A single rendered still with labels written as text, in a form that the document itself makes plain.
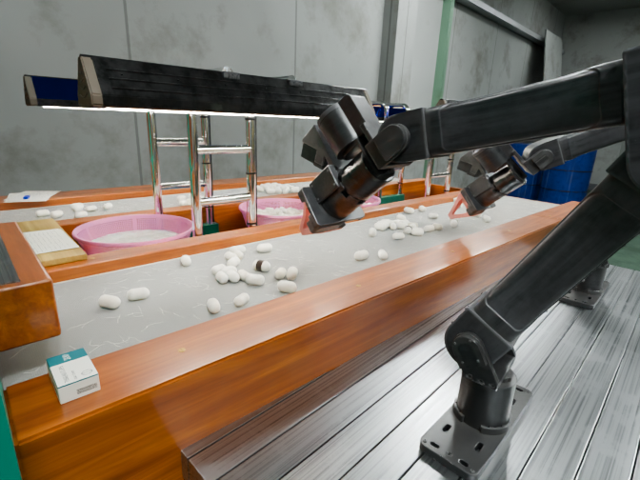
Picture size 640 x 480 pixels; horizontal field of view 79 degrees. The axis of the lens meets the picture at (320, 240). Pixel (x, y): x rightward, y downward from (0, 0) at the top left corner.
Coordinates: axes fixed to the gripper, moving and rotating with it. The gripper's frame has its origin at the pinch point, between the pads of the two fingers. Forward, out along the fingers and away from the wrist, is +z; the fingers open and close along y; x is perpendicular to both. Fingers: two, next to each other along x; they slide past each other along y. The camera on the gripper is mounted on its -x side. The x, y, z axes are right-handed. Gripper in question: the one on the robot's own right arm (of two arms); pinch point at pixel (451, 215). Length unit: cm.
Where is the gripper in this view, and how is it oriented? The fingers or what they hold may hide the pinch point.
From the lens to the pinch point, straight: 108.7
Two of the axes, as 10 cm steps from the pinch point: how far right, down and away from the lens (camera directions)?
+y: -7.4, 1.7, -6.5
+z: -5.3, 4.5, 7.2
